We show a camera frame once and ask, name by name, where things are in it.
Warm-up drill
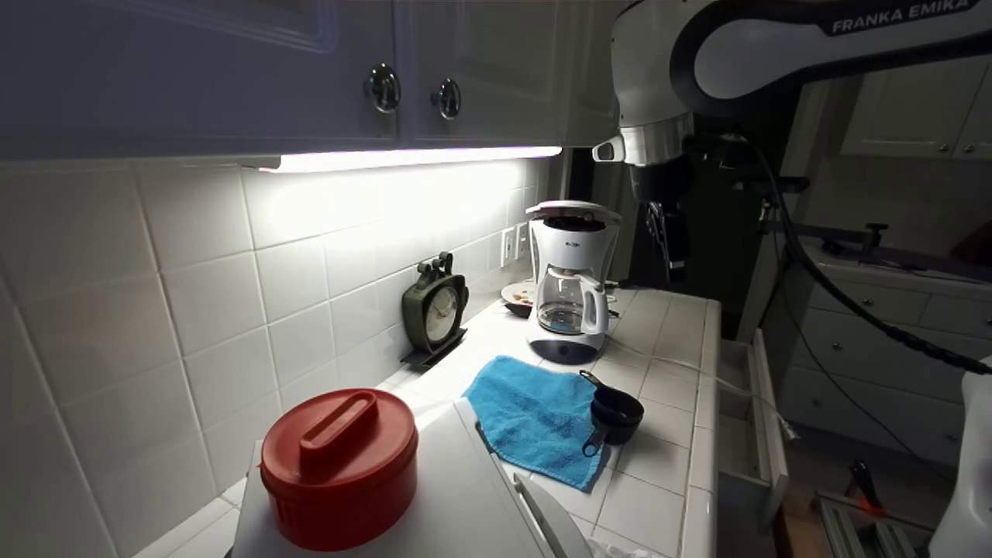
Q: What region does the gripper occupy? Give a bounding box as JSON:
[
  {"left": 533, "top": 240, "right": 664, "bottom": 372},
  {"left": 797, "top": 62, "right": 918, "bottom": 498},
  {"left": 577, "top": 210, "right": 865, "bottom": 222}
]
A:
[{"left": 629, "top": 157, "right": 695, "bottom": 281}]

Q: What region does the white coffee maker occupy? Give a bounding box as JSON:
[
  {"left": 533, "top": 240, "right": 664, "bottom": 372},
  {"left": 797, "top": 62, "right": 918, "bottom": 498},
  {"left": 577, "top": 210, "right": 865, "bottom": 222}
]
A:
[{"left": 525, "top": 200, "right": 623, "bottom": 366}]

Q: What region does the glass coffee carafe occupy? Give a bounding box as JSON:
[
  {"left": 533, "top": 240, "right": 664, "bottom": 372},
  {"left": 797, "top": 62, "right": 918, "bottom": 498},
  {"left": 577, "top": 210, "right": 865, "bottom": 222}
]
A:
[{"left": 536, "top": 267, "right": 610, "bottom": 336}]

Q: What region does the white plate with food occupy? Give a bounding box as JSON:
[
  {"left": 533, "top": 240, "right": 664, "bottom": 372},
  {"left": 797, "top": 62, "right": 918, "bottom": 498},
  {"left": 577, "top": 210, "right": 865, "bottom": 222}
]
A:
[{"left": 501, "top": 280, "right": 538, "bottom": 319}]

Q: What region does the small black measuring pot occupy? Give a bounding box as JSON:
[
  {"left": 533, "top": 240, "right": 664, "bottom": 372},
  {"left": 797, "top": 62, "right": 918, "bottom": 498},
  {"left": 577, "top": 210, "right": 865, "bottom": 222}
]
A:
[{"left": 579, "top": 370, "right": 644, "bottom": 429}]

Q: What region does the black clamp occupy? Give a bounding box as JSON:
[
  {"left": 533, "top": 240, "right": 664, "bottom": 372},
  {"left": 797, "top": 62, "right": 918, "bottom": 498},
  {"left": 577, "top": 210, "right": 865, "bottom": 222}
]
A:
[{"left": 758, "top": 220, "right": 894, "bottom": 258}]

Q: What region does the large black measuring pot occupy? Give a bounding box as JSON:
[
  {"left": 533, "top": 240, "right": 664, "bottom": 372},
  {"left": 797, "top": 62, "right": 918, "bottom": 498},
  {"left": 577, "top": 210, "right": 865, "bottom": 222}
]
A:
[{"left": 582, "top": 392, "right": 646, "bottom": 459}]

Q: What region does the white drawer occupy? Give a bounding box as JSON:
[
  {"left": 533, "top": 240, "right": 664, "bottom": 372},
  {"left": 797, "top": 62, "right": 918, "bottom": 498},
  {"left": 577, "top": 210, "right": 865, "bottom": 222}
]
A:
[{"left": 716, "top": 329, "right": 792, "bottom": 537}]

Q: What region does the blue towel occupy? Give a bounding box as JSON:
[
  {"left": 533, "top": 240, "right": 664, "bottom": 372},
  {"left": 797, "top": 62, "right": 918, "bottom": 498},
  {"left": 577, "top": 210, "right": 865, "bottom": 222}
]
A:
[{"left": 462, "top": 355, "right": 615, "bottom": 494}]

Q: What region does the white drawer cabinet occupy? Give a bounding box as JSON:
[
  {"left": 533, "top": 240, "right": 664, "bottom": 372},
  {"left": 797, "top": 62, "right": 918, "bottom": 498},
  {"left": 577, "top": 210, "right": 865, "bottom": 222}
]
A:
[{"left": 780, "top": 246, "right": 992, "bottom": 467}]

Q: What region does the narrow white cabinet door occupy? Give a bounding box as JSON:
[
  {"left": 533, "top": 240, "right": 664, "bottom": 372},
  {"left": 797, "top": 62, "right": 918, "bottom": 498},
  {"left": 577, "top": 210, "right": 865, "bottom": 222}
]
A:
[{"left": 394, "top": 0, "right": 571, "bottom": 150}]

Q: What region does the green table clock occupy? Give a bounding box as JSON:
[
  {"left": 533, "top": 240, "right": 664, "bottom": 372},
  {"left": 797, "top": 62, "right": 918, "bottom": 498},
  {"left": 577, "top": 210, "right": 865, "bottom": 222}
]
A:
[{"left": 400, "top": 251, "right": 470, "bottom": 372}]

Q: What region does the round metal cabinet knob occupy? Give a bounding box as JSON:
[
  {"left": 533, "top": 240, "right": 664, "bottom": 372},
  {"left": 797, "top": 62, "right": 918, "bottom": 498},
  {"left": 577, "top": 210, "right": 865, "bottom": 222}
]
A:
[
  {"left": 431, "top": 78, "right": 463, "bottom": 120},
  {"left": 364, "top": 64, "right": 402, "bottom": 114}
]

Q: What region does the under-cabinet light strip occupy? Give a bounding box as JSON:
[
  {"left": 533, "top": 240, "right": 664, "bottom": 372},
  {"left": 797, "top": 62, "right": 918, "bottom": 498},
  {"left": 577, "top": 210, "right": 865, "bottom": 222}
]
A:
[{"left": 259, "top": 146, "right": 563, "bottom": 174}]

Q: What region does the white upper cabinet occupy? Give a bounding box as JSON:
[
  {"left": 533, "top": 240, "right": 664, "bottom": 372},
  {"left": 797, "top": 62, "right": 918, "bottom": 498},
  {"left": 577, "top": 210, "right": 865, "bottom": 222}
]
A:
[{"left": 840, "top": 56, "right": 992, "bottom": 162}]

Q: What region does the white appliance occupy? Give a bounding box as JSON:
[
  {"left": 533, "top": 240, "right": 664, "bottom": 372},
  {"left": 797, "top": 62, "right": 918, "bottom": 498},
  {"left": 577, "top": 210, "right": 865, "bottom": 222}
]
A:
[{"left": 230, "top": 398, "right": 596, "bottom": 558}]

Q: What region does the red round container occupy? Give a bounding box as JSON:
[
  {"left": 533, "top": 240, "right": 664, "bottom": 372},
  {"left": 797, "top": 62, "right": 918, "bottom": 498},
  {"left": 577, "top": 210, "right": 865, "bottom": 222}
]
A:
[{"left": 259, "top": 388, "right": 420, "bottom": 553}]

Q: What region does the wide white cabinet door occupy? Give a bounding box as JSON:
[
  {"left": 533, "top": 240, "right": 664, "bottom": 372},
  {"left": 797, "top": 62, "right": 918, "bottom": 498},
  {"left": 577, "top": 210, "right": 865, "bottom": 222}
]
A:
[{"left": 0, "top": 0, "right": 401, "bottom": 162}]

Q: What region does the red-handled clamp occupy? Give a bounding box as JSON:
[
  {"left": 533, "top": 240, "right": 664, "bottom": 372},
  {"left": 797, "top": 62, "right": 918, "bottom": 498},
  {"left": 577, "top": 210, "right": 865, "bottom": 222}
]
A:
[{"left": 846, "top": 460, "right": 886, "bottom": 518}]

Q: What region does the white wall cabinet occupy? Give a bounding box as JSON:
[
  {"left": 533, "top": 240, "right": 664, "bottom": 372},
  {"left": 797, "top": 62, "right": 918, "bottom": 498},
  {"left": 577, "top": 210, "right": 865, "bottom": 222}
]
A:
[{"left": 0, "top": 0, "right": 622, "bottom": 165}]

